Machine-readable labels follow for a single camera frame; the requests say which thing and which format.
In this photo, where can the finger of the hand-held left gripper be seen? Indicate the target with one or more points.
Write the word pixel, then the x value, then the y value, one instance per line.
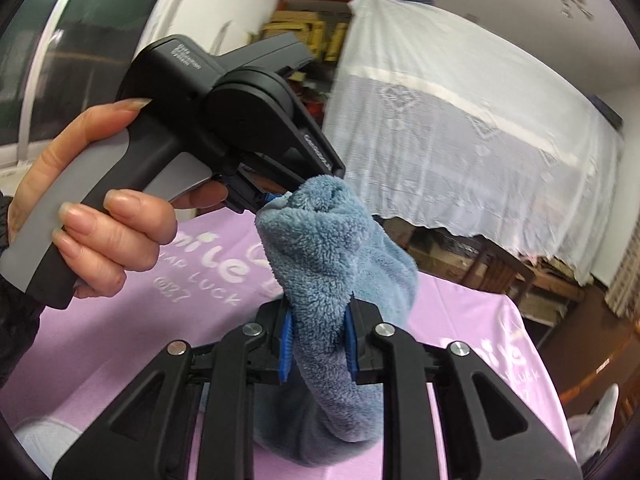
pixel 250 187
pixel 320 152

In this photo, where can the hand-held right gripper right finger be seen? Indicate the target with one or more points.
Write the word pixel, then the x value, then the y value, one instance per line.
pixel 351 345

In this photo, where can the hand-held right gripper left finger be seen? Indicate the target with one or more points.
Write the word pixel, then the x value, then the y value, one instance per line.
pixel 286 345

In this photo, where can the blue fleece garment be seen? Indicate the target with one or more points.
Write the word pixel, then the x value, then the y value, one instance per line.
pixel 325 250

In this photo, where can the person's left hand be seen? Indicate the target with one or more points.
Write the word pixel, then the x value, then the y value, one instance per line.
pixel 130 220

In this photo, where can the yellow boxes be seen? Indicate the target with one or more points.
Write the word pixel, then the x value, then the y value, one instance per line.
pixel 290 27

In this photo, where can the wooden shelf unit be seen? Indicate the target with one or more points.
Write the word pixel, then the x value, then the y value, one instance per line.
pixel 320 2

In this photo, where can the white lace cover cloth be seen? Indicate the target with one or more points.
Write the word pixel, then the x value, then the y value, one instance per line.
pixel 475 135

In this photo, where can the wooden chair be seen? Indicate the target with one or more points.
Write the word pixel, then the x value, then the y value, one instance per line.
pixel 515 275

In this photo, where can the window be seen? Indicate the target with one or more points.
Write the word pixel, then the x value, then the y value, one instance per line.
pixel 75 35

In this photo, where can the purple printed blanket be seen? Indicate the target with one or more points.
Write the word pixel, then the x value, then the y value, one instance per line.
pixel 100 340

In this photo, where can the pale grey cloth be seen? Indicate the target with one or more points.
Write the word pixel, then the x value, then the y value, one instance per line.
pixel 50 445

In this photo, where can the white fabric item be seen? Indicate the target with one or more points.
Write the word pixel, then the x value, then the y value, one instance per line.
pixel 600 420

